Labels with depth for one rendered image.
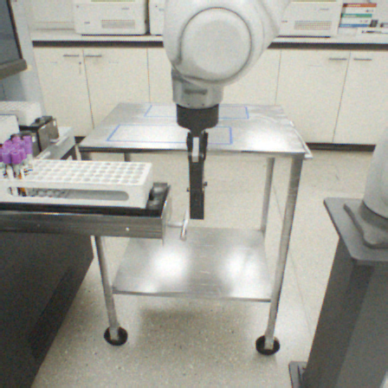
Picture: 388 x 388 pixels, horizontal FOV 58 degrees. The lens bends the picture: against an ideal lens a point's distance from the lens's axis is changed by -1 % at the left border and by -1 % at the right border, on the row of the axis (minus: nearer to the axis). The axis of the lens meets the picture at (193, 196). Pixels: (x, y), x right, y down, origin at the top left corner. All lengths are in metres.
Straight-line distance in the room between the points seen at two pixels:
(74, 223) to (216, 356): 0.89
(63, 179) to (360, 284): 0.69
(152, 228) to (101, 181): 0.13
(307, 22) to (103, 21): 1.51
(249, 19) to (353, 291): 0.71
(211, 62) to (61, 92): 2.92
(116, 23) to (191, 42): 2.65
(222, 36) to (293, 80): 2.65
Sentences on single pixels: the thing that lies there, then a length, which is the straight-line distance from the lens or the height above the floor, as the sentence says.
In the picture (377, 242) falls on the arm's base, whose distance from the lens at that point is 0.85.
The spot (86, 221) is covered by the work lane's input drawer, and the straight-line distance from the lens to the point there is 0.71.
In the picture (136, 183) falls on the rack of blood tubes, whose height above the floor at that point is 0.86.
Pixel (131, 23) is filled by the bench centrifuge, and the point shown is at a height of 0.99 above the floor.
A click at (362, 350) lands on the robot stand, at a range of 1.09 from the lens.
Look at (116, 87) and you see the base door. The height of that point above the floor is 0.51.
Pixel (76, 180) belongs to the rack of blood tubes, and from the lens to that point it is 0.72.
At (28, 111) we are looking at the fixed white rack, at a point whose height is 0.86.
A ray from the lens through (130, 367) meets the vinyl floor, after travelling 1.44.
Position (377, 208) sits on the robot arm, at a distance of 0.86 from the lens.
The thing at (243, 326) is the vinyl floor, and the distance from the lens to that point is 1.55.
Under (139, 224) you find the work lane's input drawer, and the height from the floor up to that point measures 0.79.
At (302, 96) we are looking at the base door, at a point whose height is 0.47.
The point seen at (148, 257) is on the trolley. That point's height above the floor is 0.28.
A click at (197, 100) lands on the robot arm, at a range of 0.60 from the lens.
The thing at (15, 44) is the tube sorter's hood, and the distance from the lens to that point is 1.30.
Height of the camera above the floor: 1.17
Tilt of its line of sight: 30 degrees down
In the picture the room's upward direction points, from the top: straight up
